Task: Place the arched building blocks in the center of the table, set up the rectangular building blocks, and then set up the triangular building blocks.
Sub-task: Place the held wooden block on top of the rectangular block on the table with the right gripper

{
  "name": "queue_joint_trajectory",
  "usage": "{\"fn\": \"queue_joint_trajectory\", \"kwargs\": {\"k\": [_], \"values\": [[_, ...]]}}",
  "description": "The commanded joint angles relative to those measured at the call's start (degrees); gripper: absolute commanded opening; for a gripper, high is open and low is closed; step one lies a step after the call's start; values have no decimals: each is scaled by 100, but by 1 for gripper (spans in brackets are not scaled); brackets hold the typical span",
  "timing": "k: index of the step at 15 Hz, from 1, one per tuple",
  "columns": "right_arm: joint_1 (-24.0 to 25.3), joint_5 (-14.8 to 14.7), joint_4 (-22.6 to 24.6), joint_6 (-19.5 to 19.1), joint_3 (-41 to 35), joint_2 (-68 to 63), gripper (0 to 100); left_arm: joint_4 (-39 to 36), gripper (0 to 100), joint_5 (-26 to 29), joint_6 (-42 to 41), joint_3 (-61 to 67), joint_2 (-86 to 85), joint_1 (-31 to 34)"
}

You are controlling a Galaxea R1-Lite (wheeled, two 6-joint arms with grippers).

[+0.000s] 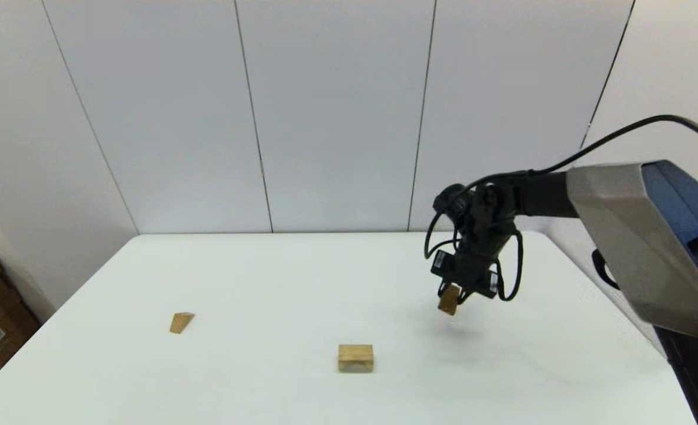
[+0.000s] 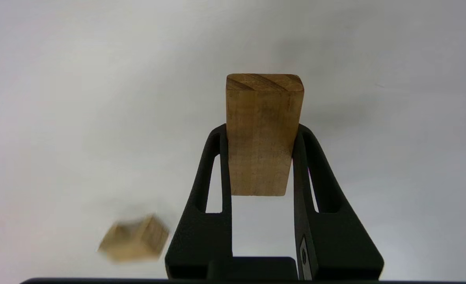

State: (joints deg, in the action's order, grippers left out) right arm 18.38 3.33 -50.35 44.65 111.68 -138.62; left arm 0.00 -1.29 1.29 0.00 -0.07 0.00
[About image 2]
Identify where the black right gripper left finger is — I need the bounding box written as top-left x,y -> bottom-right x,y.
164,123 -> 233,280

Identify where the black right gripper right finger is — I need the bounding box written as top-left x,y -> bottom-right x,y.
292,124 -> 385,280

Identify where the arched wooden building block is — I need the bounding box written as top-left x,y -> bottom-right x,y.
97,214 -> 171,263

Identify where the rectangular wooden building block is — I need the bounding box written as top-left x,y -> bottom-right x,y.
226,73 -> 305,197

